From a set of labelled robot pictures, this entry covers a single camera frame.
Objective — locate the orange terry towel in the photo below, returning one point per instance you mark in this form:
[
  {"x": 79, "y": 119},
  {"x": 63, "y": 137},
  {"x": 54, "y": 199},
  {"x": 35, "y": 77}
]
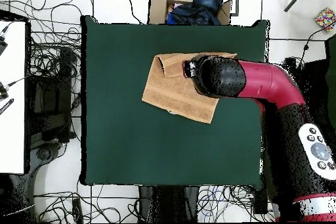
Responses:
[{"x": 170, "y": 90}]

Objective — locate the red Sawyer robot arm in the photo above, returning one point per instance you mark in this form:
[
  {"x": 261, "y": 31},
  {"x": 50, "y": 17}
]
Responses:
[{"x": 267, "y": 82}]

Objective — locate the dark blue clothes pile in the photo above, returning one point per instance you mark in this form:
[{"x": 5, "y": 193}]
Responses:
[{"x": 197, "y": 11}]

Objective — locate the cardboard box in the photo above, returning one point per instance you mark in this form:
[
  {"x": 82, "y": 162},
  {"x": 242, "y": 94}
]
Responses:
[{"x": 157, "y": 8}]

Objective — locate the dark green table cloth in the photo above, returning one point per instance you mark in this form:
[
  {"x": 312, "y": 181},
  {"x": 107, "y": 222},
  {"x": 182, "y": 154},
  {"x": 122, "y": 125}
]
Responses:
[{"x": 157, "y": 150}]

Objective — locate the black equipment stand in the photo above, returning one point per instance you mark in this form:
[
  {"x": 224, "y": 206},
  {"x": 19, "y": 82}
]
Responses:
[{"x": 52, "y": 108}]

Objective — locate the green covered side table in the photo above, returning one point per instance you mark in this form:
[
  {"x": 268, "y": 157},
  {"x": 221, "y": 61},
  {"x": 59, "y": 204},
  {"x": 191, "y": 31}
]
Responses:
[{"x": 332, "y": 63}]

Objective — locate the multicoloured dotted cloth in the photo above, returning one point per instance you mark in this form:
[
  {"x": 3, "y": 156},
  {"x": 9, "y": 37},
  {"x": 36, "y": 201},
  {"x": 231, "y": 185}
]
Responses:
[{"x": 325, "y": 19}]

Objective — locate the black power strip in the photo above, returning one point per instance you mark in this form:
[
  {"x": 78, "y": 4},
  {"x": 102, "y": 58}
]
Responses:
[{"x": 77, "y": 209}]

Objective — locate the white side table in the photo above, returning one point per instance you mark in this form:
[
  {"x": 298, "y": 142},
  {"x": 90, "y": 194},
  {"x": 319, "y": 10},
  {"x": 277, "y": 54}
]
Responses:
[{"x": 13, "y": 129}]

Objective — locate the black floor frame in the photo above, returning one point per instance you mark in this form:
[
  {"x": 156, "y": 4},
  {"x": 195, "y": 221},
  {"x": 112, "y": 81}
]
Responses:
[{"x": 315, "y": 76}]

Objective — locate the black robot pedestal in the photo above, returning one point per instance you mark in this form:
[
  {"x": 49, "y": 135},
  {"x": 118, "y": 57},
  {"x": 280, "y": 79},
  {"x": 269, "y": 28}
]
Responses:
[{"x": 168, "y": 203}]

